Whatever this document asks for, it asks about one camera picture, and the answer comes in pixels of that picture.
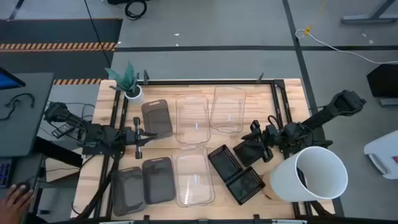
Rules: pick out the white plastic object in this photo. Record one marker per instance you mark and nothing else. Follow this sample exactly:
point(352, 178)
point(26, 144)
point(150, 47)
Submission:
point(384, 152)

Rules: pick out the grey desk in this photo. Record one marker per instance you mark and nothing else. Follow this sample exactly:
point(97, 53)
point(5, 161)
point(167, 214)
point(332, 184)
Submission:
point(28, 130)

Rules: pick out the clear plastic bin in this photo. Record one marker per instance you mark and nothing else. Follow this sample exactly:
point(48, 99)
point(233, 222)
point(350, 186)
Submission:
point(192, 177)
point(228, 109)
point(192, 121)

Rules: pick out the person's hand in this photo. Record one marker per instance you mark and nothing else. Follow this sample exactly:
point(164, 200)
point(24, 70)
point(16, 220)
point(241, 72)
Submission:
point(14, 205)

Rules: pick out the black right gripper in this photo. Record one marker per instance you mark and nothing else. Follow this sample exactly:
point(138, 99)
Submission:
point(272, 135)

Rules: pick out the white plant pot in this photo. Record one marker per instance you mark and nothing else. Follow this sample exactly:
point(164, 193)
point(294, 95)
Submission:
point(136, 98)

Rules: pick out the black power adapter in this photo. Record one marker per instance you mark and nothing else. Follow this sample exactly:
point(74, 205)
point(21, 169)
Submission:
point(63, 130)

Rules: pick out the black hazard-striped floor mat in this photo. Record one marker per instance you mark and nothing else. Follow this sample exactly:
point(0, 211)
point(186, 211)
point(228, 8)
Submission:
point(56, 31)

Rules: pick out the black box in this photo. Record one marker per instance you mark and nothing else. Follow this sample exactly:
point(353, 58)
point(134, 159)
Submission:
point(384, 81)

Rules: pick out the black mesh basket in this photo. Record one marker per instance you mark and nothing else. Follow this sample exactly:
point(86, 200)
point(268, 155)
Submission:
point(224, 163)
point(245, 186)
point(245, 160)

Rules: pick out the black computer mouse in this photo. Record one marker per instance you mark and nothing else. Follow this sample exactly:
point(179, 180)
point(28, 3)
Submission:
point(23, 185)

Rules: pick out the black aluminium table frame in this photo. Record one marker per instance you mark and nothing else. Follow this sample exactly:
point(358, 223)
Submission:
point(202, 82)

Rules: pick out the smoky grey plastic bin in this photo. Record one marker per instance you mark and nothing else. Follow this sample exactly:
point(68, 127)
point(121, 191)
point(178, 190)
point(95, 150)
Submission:
point(127, 193)
point(158, 182)
point(157, 119)

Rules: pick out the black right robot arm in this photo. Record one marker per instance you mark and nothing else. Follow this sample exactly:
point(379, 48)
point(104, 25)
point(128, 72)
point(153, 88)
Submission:
point(326, 112)

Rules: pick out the green artificial plant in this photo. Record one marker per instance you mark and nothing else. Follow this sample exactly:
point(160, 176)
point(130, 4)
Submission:
point(127, 79)

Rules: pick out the computer monitor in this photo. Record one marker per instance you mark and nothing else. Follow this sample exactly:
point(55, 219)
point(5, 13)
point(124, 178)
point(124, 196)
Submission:
point(7, 81)

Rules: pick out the grey metal table leg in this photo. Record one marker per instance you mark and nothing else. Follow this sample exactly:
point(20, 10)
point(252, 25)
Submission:
point(367, 19)

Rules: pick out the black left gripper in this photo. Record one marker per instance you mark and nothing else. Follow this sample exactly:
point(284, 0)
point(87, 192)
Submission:
point(137, 138)

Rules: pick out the black keyboard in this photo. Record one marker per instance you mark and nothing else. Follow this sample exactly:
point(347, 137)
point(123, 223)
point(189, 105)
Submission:
point(4, 172)

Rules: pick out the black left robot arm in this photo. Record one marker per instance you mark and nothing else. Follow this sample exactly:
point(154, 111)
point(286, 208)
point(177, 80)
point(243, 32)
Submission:
point(102, 137)

